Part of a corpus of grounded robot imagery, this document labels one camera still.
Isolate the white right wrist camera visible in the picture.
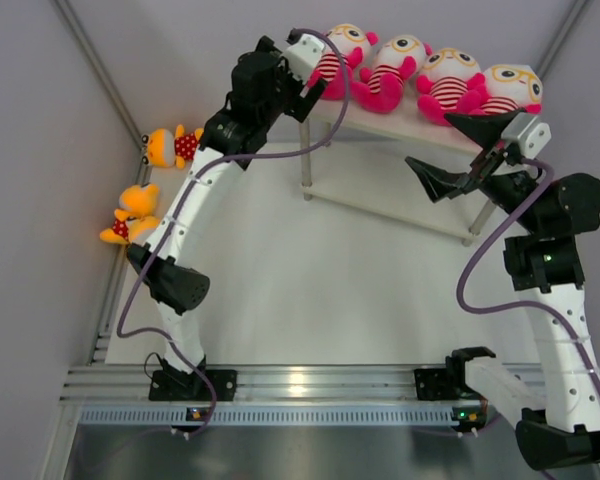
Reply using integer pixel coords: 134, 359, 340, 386
501, 112, 552, 159

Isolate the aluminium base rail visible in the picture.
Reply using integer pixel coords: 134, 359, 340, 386
60, 364, 418, 404

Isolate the white slotted cable duct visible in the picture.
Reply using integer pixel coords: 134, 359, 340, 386
79, 405, 459, 427

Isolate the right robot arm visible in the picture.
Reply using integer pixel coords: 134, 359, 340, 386
408, 109, 600, 476

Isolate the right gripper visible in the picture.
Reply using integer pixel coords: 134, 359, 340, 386
405, 108, 543, 234

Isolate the pink panda plush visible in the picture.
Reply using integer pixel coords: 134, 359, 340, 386
308, 23, 379, 101
351, 34, 433, 114
456, 64, 543, 115
416, 47, 484, 126

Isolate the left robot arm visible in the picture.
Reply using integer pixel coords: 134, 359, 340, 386
127, 29, 329, 402

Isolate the aluminium left frame rail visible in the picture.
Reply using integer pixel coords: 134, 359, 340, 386
87, 164, 151, 365

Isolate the white two-tier shelf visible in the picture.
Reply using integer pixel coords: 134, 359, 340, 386
299, 98, 495, 246

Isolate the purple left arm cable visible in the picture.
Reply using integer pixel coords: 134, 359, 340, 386
115, 27, 354, 439

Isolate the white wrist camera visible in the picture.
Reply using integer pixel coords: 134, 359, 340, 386
501, 112, 552, 159
282, 30, 325, 84

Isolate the orange plush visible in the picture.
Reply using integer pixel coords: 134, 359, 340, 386
141, 125, 204, 169
99, 183, 161, 245

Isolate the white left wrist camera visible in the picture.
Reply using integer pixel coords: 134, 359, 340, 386
282, 30, 325, 84

